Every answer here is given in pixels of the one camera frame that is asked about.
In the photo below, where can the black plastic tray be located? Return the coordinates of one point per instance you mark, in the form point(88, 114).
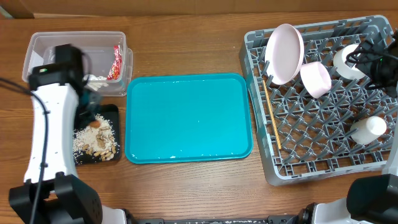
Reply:
point(111, 112)

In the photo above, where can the small white cup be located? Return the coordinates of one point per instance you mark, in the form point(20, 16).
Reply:
point(368, 130)

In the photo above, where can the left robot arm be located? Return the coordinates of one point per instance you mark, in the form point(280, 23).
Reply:
point(52, 191)

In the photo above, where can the large white bowl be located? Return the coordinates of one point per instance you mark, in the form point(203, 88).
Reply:
point(345, 69)

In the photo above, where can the orange carrot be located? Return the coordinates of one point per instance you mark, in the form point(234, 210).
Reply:
point(95, 124)

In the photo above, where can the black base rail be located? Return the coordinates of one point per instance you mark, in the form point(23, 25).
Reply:
point(272, 219)

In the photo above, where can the teal serving tray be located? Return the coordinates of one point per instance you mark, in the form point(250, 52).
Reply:
point(187, 118)

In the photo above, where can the rice and peanut scraps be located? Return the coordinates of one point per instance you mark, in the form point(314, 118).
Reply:
point(95, 144)

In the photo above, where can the grey dishwasher rack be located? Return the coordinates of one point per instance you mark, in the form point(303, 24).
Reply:
point(314, 133)

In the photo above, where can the pink round plate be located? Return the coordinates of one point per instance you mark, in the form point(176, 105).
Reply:
point(284, 52)

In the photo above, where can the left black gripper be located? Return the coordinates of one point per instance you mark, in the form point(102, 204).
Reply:
point(84, 121)

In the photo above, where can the white tissue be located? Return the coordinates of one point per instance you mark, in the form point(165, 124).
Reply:
point(95, 83)

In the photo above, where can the red snack wrapper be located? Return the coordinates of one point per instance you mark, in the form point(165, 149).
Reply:
point(115, 71)

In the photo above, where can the clear plastic bin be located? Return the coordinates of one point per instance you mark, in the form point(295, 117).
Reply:
point(98, 45)

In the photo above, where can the pink bowl with food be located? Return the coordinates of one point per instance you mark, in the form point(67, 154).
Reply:
point(315, 78)

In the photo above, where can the wooden chopstick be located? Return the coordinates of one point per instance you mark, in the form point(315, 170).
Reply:
point(269, 108)

